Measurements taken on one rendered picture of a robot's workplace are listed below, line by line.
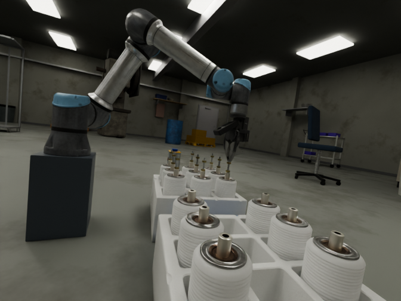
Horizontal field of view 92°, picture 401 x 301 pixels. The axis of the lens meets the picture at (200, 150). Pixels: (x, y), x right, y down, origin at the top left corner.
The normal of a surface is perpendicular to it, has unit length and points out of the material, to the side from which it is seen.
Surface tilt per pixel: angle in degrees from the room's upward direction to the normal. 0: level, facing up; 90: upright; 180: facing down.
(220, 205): 90
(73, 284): 0
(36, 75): 90
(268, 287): 90
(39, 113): 90
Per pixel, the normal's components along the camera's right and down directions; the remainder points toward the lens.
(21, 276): 0.13, -0.99
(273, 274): 0.26, 0.11
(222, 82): 0.00, 0.08
